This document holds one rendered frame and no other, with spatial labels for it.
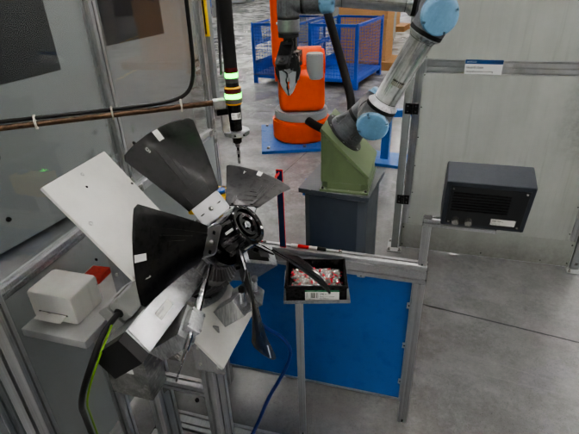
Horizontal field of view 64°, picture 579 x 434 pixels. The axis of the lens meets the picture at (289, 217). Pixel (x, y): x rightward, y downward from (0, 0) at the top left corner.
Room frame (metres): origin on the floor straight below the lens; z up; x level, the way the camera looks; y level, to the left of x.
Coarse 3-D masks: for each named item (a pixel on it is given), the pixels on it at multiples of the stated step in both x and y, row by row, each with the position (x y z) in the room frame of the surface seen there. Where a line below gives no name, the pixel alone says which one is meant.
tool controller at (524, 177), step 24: (456, 168) 1.36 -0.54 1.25; (480, 168) 1.35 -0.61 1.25; (504, 168) 1.33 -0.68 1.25; (528, 168) 1.32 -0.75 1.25; (456, 192) 1.30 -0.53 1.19; (480, 192) 1.28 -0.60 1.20; (504, 192) 1.25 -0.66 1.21; (528, 192) 1.23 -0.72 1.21; (456, 216) 1.32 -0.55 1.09; (480, 216) 1.30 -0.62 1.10; (504, 216) 1.27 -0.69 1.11
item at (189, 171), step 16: (160, 128) 1.22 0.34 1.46; (176, 128) 1.23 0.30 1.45; (192, 128) 1.25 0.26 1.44; (144, 144) 1.17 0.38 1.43; (160, 144) 1.19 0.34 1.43; (176, 144) 1.20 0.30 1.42; (192, 144) 1.22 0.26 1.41; (128, 160) 1.13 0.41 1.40; (144, 160) 1.14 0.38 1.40; (160, 160) 1.16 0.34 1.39; (176, 160) 1.17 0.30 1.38; (192, 160) 1.18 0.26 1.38; (208, 160) 1.20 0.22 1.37; (144, 176) 1.12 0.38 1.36; (160, 176) 1.14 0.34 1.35; (176, 176) 1.15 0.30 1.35; (192, 176) 1.16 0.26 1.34; (208, 176) 1.17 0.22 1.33; (176, 192) 1.13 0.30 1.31; (192, 192) 1.14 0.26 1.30; (208, 192) 1.14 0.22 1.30; (192, 208) 1.12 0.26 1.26
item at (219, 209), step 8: (216, 192) 1.15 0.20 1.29; (208, 200) 1.14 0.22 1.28; (216, 200) 1.14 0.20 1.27; (224, 200) 1.15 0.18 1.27; (200, 208) 1.12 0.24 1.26; (208, 208) 1.13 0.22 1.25; (216, 208) 1.13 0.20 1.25; (224, 208) 1.14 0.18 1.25; (200, 216) 1.11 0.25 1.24; (208, 216) 1.12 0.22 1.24; (216, 216) 1.12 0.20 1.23; (208, 224) 1.11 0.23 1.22
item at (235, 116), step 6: (228, 108) 1.19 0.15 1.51; (234, 108) 1.18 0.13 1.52; (240, 108) 1.19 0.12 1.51; (228, 114) 1.19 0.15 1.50; (234, 114) 1.18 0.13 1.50; (240, 114) 1.19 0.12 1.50; (234, 120) 1.18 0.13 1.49; (240, 120) 1.19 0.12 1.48; (234, 126) 1.18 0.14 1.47; (240, 126) 1.19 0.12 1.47; (240, 138) 1.19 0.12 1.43
